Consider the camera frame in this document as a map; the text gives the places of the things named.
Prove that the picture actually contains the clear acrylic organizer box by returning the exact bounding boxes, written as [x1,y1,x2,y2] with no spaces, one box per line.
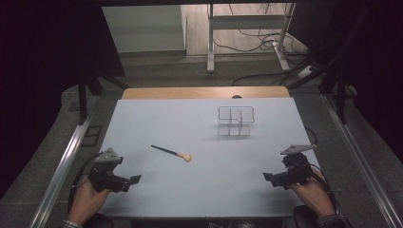
[217,105,256,137]

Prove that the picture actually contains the white board table cover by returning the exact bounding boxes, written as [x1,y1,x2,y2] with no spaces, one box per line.
[98,97,321,219]

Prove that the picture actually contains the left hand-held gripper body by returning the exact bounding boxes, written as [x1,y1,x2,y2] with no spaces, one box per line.
[88,147,132,194]

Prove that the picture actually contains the person's left hand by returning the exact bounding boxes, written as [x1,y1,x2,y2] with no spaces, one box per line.
[67,176,111,225]

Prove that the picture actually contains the person's right hand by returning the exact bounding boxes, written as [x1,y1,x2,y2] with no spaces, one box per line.
[289,167,336,219]

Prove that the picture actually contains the black metal stand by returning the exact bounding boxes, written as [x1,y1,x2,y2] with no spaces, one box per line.
[76,70,104,125]
[318,60,360,125]

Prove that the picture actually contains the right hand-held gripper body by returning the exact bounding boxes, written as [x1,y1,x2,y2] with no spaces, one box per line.
[274,144,317,190]

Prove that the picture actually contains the dark rounded object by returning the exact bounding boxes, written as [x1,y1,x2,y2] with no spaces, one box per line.
[292,204,320,228]

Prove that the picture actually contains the long black floor cable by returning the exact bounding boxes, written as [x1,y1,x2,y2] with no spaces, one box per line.
[232,71,305,87]

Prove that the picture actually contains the tangled black floor cables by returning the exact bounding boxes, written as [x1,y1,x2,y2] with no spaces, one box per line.
[211,3,307,55]

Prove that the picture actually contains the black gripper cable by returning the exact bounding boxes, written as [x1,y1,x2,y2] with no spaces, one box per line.
[67,152,102,214]
[304,126,338,214]

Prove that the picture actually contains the dark curtain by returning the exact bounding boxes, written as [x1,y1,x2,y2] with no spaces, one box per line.
[286,0,403,156]
[0,0,126,200]

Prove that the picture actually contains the aluminium rail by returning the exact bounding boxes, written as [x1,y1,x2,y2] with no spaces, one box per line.
[320,93,403,228]
[29,94,102,228]

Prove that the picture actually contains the black floor frame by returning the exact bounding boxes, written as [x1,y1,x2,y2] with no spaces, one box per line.
[81,124,104,147]

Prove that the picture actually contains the white metal table frame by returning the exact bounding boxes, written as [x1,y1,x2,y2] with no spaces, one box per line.
[206,3,297,74]

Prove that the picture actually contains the white power strip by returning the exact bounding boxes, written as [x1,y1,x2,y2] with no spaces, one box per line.
[297,65,316,80]

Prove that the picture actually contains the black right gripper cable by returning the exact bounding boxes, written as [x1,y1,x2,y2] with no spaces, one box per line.
[304,126,338,214]

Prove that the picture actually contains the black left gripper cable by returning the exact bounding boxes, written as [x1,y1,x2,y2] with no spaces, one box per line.
[67,152,102,214]

